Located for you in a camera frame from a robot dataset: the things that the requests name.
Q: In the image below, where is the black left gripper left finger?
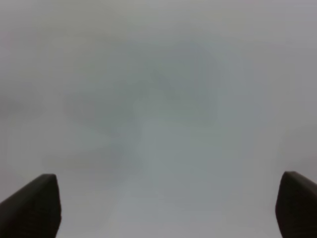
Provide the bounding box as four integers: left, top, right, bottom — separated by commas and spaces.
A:
0, 174, 61, 238

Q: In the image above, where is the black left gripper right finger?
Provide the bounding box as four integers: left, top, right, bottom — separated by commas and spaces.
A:
275, 172, 317, 238

